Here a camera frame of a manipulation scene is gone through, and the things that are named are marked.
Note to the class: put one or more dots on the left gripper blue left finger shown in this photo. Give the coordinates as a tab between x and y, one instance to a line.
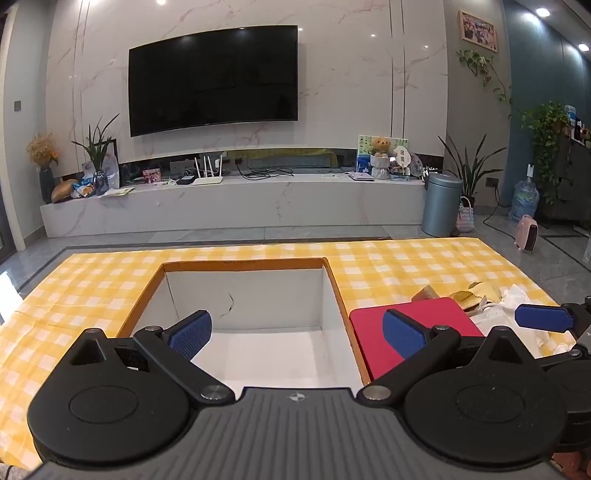
172	349

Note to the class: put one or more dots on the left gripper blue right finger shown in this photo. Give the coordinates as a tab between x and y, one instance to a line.
422	350

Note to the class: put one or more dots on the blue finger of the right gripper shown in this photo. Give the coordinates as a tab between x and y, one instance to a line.
541	317

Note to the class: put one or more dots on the red box lid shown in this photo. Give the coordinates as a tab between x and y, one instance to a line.
379	356

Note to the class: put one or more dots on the yellow microfiber cloth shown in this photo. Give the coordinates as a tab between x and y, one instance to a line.
473	300

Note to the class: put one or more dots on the orange white storage box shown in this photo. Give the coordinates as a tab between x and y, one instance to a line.
275	323

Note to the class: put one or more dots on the pink space heater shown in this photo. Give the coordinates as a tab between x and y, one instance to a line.
526	234

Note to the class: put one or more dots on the yellow checkered tablecloth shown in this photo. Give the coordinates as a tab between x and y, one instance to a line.
108	290

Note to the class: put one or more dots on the blue water jug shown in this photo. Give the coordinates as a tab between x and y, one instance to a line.
525	200

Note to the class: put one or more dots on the pastel woven basket bag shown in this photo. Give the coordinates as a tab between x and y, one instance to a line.
465	222

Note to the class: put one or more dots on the grey blue trash can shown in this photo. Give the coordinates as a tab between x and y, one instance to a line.
442	201

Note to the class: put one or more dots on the white wifi router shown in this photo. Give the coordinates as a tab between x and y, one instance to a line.
208	170

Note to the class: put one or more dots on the tall green floor plant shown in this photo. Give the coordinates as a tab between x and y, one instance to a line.
470	168

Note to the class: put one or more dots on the white marble tv console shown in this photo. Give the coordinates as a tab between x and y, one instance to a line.
300	200

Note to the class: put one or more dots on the round paper fan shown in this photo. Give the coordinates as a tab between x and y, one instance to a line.
402	160

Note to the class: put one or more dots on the teddy bear bouquet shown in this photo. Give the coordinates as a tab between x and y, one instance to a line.
380	158

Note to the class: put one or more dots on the bushy green potted plant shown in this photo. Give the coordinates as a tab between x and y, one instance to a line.
547	123

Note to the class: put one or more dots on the green illustrated card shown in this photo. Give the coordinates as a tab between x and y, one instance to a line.
365	142

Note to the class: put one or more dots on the green plant in glass vase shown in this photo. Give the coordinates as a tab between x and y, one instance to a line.
95	145

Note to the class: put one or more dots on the dried yellow flowers vase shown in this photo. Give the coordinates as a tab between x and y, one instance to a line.
43	153

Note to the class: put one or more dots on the hanging ivy plant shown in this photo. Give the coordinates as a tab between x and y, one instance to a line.
482	66

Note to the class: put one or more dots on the black wall television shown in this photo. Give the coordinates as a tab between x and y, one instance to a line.
228	76

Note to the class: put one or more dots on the framed wall picture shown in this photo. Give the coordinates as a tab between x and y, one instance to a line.
478	31

